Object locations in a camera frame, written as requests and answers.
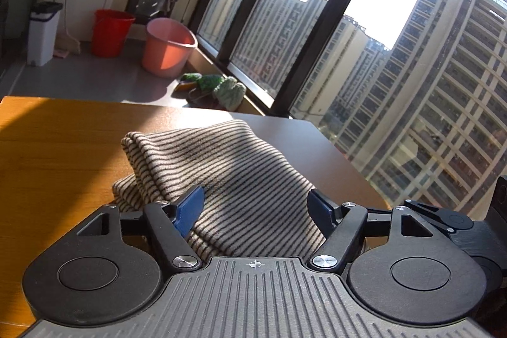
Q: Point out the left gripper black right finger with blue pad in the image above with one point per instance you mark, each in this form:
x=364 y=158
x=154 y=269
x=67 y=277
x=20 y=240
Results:
x=343 y=229

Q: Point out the grey striped knit garment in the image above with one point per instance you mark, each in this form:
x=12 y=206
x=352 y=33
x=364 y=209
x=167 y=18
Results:
x=255 y=202

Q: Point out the white bin black lid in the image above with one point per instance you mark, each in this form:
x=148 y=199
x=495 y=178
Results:
x=43 y=26

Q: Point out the red plastic bucket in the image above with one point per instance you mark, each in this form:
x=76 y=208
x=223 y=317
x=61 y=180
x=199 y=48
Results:
x=109 y=32

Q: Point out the pink plastic bucket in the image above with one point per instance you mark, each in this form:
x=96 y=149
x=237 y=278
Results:
x=168 y=46

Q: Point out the green cloth pile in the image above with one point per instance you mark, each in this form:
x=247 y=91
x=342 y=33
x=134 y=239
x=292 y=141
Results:
x=211 y=91

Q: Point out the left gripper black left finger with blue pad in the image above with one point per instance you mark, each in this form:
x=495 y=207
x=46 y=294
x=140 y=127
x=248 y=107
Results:
x=168 y=224

